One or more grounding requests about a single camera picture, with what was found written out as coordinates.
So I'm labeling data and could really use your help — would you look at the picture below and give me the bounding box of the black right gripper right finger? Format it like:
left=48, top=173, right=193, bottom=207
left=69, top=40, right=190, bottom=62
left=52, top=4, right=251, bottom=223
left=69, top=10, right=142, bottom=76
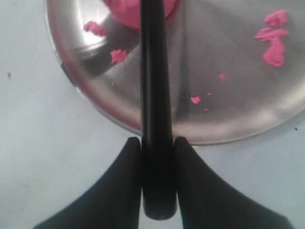
left=174, top=137, right=293, bottom=229

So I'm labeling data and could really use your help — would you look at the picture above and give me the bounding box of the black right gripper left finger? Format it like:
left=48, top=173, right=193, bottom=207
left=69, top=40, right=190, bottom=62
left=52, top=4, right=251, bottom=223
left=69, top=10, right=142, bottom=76
left=36, top=137, right=141, bottom=229

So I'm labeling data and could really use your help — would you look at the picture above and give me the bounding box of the black knife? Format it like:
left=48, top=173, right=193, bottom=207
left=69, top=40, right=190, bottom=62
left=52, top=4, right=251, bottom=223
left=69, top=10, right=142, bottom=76
left=140, top=0, right=177, bottom=220

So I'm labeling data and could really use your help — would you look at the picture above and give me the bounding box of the pink dough lump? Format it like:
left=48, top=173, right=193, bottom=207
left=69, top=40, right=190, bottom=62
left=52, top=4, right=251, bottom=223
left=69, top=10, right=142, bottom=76
left=103, top=0, right=176, bottom=29

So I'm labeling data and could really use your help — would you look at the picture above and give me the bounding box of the round metal plate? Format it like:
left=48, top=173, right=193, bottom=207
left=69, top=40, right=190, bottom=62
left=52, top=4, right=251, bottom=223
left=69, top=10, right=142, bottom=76
left=45, top=0, right=305, bottom=145

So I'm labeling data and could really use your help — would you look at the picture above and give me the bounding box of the pink crumb beside front crumb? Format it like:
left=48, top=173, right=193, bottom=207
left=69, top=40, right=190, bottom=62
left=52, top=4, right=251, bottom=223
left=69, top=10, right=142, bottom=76
left=110, top=49, right=127, bottom=63

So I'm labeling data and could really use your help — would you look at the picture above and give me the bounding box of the pink smear right on plate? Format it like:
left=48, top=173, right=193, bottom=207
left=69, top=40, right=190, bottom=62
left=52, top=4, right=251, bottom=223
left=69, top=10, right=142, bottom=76
left=254, top=9, right=290, bottom=67

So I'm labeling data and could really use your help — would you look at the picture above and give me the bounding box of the pink crumb front of plate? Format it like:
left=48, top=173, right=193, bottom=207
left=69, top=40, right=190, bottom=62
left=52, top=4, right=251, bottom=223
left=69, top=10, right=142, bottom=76
left=83, top=21, right=107, bottom=37

